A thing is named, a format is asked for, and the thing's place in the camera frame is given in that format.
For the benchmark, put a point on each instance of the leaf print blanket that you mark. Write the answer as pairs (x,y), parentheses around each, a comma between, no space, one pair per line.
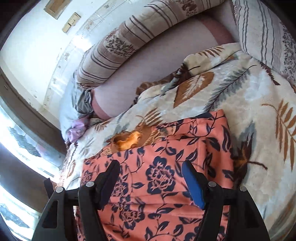
(254,104)

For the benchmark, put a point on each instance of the beige wall panel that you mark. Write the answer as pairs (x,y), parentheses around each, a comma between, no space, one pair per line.
(55,8)

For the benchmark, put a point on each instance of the orange floral garment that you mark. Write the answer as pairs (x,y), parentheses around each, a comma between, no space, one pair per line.
(161,150)

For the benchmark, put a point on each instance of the long striped pillow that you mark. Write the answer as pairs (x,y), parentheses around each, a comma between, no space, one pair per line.
(120,46)

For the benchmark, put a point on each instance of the stained glass window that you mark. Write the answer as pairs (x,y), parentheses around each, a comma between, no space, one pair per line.
(20,143)

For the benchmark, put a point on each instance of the grey cloth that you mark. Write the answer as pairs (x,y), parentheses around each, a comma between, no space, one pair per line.
(85,100)

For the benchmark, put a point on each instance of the light blue pillow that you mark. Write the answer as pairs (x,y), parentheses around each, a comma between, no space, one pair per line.
(69,104)

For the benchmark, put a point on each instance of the purple cloth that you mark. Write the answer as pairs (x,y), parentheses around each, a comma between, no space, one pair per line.
(77,129)

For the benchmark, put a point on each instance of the pink bed sheet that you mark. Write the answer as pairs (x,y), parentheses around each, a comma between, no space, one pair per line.
(143,69)

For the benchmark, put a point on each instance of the striped square pillow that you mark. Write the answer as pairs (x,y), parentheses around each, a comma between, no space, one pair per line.
(261,30)

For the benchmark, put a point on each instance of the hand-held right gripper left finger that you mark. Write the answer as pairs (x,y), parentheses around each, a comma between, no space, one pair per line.
(108,177)

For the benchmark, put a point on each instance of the beige wall switch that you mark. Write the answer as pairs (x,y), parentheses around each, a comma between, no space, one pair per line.
(71,22)

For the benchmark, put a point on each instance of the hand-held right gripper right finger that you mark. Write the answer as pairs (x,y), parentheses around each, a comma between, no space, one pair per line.
(193,185)

